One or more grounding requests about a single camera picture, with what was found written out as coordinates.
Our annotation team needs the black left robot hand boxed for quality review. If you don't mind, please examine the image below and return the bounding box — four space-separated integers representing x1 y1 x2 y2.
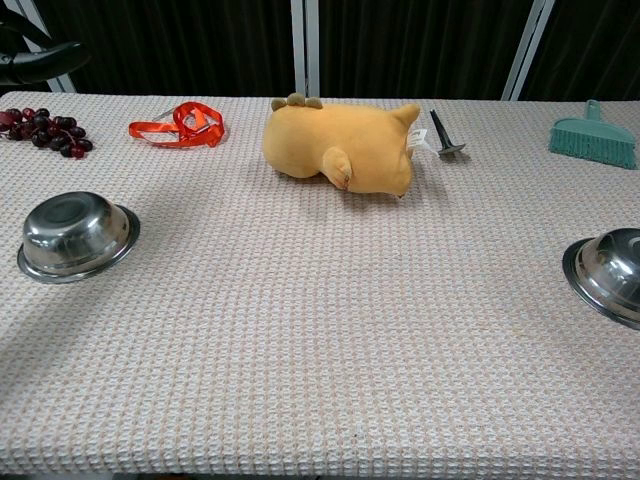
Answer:
0 9 92 85

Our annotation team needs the stainless steel bowl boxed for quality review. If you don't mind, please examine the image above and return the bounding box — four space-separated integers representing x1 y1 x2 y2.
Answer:
561 227 640 331
17 191 142 285

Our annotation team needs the dark red grape bunch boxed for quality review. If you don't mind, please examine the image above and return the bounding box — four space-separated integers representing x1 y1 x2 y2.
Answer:
0 107 95 160

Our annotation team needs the black pleated curtain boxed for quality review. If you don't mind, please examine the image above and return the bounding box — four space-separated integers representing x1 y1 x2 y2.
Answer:
0 0 640 101

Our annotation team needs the yellow plush animal toy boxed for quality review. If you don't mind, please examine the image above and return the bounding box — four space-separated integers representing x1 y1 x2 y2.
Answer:
262 92 422 200

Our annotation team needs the beige waffle-weave tablecloth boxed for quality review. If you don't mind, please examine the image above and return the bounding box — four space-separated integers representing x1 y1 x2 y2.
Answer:
0 91 640 476

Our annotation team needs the small dark metal tool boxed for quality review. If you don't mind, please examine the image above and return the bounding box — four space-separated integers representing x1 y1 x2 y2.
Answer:
428 108 467 157

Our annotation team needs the teal hand brush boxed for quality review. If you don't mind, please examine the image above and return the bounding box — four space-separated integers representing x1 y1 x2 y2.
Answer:
548 99 640 171

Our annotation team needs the white frame post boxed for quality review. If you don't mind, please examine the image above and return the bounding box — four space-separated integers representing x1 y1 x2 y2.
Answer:
17 0 77 94
501 0 556 101
291 0 321 99

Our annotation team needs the orange ribbon lanyard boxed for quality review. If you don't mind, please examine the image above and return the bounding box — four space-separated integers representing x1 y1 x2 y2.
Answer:
128 101 226 150

